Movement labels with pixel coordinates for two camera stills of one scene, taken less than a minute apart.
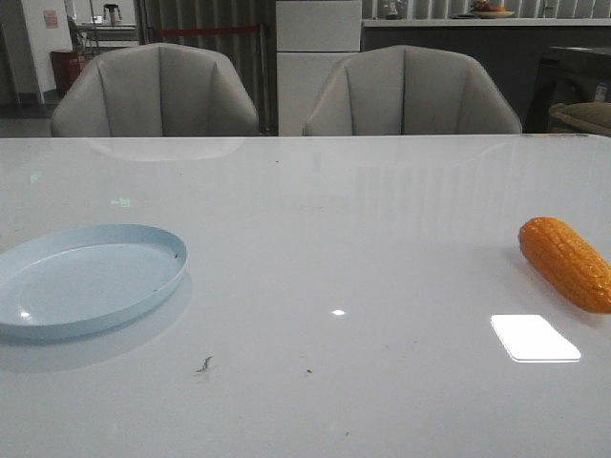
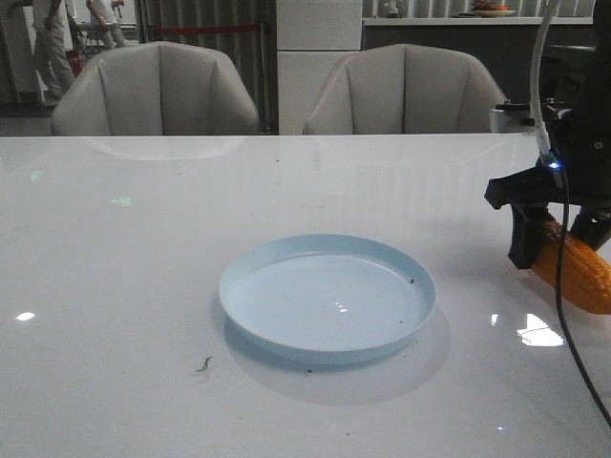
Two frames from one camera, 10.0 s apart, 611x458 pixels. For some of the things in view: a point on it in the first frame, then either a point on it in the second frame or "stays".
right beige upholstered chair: x=408 y=91 stays
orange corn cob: x=570 y=262 stays
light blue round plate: x=74 y=280 -> x=323 y=298
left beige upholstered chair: x=155 y=91 stays
